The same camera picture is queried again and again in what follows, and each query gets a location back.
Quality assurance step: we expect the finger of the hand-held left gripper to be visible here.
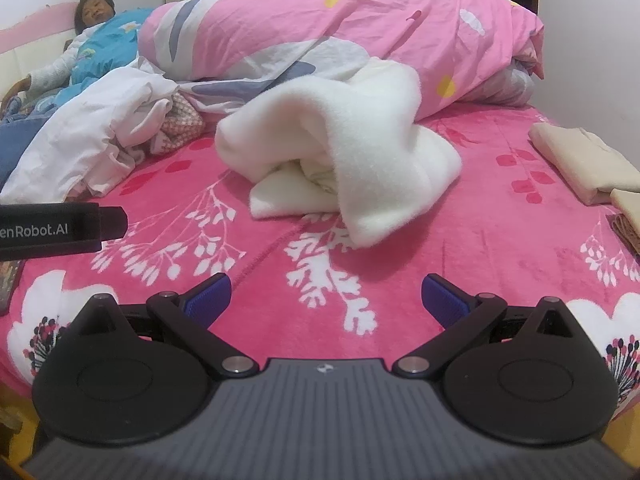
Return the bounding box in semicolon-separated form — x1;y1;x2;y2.
100;206;129;241

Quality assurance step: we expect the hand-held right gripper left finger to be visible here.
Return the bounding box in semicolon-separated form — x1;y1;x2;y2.
75;273;261;378

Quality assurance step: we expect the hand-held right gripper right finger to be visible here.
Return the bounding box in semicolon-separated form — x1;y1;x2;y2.
394;274;576;378

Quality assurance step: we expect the white deer print sweater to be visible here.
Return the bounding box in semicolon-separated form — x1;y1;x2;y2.
215;57;463;249

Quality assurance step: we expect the pink floral blanket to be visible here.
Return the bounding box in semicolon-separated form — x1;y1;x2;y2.
0;102;640;411

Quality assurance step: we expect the dark patterned flat box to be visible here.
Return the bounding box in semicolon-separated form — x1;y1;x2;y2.
0;259;26;317

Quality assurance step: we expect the blue garment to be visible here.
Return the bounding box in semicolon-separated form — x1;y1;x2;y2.
0;110;47;186

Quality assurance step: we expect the white crumpled cloth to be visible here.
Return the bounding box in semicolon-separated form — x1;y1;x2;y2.
0;57;201;206

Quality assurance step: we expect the pink lattice patterned cloth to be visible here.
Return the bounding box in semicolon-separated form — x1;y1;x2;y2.
150;92;206;154

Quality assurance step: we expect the large folded beige cloth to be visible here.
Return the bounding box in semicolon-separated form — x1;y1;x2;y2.
529;122;640;206

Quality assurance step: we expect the folded brown cloth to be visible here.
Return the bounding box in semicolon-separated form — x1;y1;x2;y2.
607;214;640;257

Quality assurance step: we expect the small folded beige cloth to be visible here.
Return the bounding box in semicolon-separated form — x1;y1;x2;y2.
610;187;640;251

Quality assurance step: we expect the pink patterned quilt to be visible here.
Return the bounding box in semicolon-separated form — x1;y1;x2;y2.
137;0;546;126

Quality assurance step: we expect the white pink bed frame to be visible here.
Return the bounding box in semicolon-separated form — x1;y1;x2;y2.
0;2;81;106

